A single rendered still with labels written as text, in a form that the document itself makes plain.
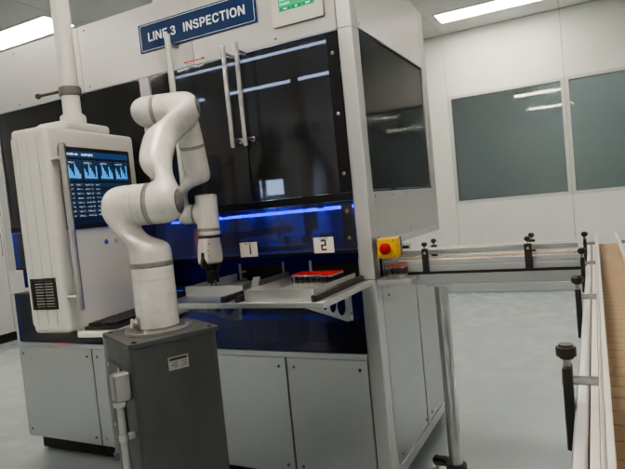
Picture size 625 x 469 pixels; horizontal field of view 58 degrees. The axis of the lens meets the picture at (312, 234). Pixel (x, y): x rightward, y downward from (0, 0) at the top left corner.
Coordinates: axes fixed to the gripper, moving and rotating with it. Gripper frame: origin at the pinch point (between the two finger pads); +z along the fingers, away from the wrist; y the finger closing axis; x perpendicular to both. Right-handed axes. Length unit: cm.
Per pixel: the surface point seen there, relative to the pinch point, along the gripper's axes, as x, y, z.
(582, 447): 129, 116, 3
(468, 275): 89, -30, 6
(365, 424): 49, -21, 60
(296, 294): 45.7, 17.8, 4.3
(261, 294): 32.8, 17.7, 4.2
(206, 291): 1.5, 6.7, 4.6
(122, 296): -44.0, 3.9, 6.4
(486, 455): 82, -77, 92
